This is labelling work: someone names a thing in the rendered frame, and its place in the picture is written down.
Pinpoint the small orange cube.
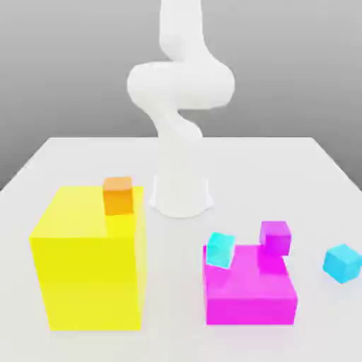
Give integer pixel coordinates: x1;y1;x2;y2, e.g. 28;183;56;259
103;176;134;216

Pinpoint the small cyan cube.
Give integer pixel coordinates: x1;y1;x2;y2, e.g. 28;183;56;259
206;232;236;269

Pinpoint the small purple cube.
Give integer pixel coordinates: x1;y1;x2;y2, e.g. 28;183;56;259
259;221;293;256

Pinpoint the small blue cube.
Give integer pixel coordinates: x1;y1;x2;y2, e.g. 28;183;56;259
322;243;362;284

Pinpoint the large magenta box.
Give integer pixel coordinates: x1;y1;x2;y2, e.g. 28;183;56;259
202;244;299;326

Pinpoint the large yellow box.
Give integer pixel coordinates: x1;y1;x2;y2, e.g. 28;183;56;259
28;185;148;332

